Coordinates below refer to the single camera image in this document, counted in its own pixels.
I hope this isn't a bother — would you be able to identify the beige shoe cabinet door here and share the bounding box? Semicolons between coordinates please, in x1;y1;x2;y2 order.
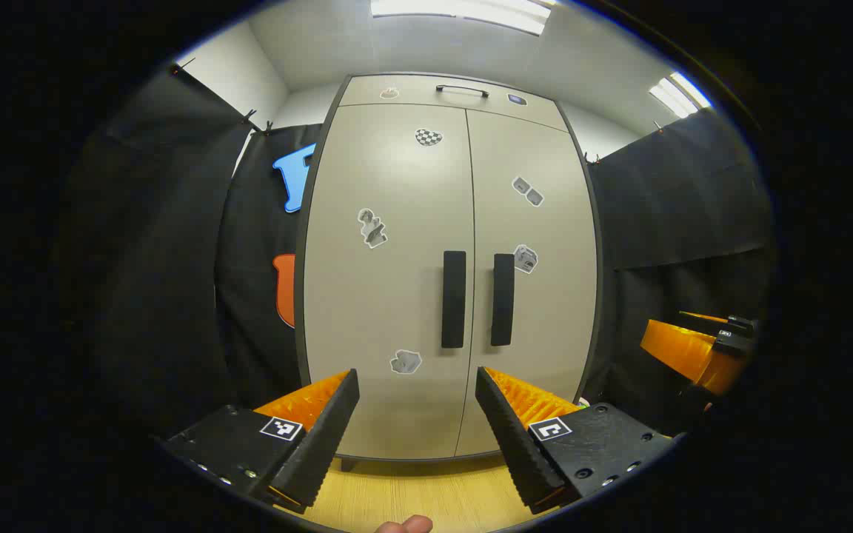
456;109;599;457
302;104;475;461

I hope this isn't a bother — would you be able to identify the black backdrop cloth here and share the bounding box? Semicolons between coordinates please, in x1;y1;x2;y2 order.
49;65;324;438
582;107;777;438

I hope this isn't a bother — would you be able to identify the black door handle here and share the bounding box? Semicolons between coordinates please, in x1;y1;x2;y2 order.
441;250;467;349
491;253;515;347

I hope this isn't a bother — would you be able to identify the large ceiling light panel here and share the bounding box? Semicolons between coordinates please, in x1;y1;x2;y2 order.
369;0;555;37

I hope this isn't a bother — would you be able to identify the beige double-door shoe cabinet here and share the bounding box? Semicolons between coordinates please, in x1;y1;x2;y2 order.
293;72;605;472

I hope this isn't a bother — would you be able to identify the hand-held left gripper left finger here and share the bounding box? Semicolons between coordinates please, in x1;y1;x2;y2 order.
153;368;361;517

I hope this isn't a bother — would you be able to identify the beige cabinet drawer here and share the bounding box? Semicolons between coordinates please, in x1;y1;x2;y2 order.
339;74;569;133

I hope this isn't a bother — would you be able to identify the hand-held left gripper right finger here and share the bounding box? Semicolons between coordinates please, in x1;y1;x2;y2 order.
475;366;676;516

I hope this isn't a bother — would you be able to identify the small ceiling light panel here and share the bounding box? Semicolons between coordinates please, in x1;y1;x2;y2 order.
648;71;714;120

